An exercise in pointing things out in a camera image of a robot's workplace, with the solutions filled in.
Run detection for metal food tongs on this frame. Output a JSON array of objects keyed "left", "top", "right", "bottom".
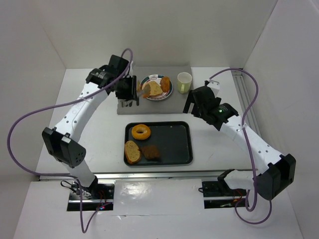
[{"left": 137, "top": 83, "right": 151, "bottom": 98}]

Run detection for small seeded bread slice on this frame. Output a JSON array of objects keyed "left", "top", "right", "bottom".
[{"left": 160, "top": 77, "right": 170, "bottom": 93}]

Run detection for orange bread roll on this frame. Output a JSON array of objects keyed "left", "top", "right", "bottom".
[{"left": 137, "top": 81, "right": 142, "bottom": 92}]

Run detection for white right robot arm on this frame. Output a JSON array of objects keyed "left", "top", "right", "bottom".
[{"left": 183, "top": 86, "right": 296, "bottom": 201}]

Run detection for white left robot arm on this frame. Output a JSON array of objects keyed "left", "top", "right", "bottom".
[{"left": 42, "top": 59, "right": 138, "bottom": 196}]

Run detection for dark brown chocolate bread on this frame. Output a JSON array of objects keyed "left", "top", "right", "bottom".
[{"left": 141, "top": 145, "right": 160, "bottom": 161}]

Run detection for oval seeded bread slice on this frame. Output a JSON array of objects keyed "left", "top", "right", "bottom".
[{"left": 124, "top": 140, "right": 142, "bottom": 164}]

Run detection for grey placemat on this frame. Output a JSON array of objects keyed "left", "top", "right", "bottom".
[{"left": 117, "top": 65, "right": 192, "bottom": 115}]

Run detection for pale green mug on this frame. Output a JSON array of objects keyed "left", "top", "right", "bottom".
[{"left": 177, "top": 72, "right": 192, "bottom": 94}]

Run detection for white plate teal rim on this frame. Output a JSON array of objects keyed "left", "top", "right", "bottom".
[{"left": 141, "top": 74, "right": 173, "bottom": 101}]

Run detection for black rectangular tray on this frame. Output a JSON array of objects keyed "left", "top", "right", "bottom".
[{"left": 124, "top": 121, "right": 193, "bottom": 167}]

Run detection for orange glazed donut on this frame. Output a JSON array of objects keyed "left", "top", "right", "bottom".
[{"left": 132, "top": 124, "right": 151, "bottom": 140}]

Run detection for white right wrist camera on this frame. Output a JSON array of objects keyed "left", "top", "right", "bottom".
[{"left": 205, "top": 79, "right": 220, "bottom": 97}]

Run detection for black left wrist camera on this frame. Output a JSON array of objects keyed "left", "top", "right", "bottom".
[{"left": 108, "top": 55, "right": 129, "bottom": 73}]

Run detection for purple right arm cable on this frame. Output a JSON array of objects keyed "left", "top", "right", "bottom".
[{"left": 209, "top": 68, "right": 272, "bottom": 224}]

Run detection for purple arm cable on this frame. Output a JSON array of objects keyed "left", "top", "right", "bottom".
[
  {"left": 6, "top": 48, "right": 134, "bottom": 234},
  {"left": 209, "top": 68, "right": 272, "bottom": 224}
]

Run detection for aluminium rail right side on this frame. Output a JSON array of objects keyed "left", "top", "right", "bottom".
[{"left": 230, "top": 67, "right": 275, "bottom": 177}]

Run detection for aluminium rail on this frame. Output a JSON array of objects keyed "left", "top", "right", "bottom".
[
  {"left": 230, "top": 67, "right": 275, "bottom": 177},
  {"left": 38, "top": 169, "right": 232, "bottom": 181}
]

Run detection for aluminium rail front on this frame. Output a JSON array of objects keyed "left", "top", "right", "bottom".
[{"left": 38, "top": 169, "right": 232, "bottom": 181}]

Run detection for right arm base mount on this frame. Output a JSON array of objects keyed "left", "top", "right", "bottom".
[{"left": 198, "top": 181, "right": 247, "bottom": 209}]

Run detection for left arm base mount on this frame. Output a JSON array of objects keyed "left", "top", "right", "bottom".
[{"left": 60, "top": 180, "right": 115, "bottom": 212}]

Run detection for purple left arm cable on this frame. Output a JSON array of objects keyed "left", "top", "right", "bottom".
[{"left": 6, "top": 48, "right": 134, "bottom": 234}]

